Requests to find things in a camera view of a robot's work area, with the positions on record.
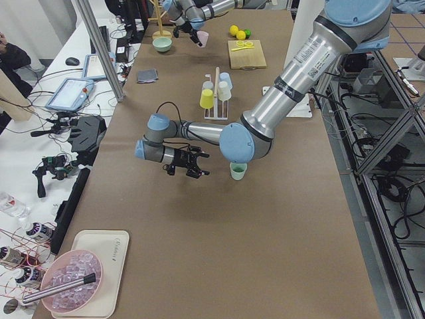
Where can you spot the yellow cup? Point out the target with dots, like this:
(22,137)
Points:
(207,99)

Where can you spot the black plastic stand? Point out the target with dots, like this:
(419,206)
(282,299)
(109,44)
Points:
(85,138)

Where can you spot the whole yellow lemon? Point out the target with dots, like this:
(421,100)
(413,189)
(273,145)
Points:
(241,35)

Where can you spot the wooden mug tree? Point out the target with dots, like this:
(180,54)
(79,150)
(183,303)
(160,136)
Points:
(158,14)

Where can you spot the blue cup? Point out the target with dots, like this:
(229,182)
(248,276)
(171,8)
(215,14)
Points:
(224,76)

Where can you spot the wooden cutting board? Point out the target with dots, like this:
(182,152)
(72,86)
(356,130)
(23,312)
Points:
(247,59)

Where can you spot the blue teach pendant tablet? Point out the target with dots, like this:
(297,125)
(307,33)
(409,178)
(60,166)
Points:
(71,94)

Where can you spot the white wire cup holder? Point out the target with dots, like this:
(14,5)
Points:
(219,111)

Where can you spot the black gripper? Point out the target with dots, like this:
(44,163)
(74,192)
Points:
(180,157)
(183,29)

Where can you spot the cream plastic tray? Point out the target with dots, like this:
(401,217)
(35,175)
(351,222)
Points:
(110,247)

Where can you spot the yellow plastic knife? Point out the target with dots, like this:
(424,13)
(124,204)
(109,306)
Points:
(240,48)

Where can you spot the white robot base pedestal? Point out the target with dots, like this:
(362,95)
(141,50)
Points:
(288,97)

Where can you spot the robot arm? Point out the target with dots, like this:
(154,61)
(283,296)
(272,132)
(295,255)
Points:
(342,27)
(190,16)

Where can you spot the green cup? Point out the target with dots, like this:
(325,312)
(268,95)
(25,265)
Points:
(238,170)

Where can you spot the black computer mouse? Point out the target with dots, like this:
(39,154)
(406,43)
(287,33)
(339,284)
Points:
(72,61)

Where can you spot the grey folded cloth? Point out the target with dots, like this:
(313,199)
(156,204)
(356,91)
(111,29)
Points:
(147,76)

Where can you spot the grey cup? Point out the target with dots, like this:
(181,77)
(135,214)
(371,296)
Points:
(208,85)

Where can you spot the pink cup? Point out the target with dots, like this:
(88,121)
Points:
(203,37)

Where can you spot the metal rod black tip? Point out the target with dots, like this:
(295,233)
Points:
(88,279)

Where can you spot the green lime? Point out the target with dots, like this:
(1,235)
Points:
(247,33)

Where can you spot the pink bowl of ice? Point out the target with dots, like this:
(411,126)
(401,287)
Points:
(73,265)

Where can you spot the aluminium frame post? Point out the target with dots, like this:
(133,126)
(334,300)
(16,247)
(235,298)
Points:
(89,20)

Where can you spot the green bowl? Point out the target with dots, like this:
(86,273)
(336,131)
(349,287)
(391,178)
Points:
(162,44)

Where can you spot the white cup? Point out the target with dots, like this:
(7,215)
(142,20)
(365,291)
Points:
(224,92)

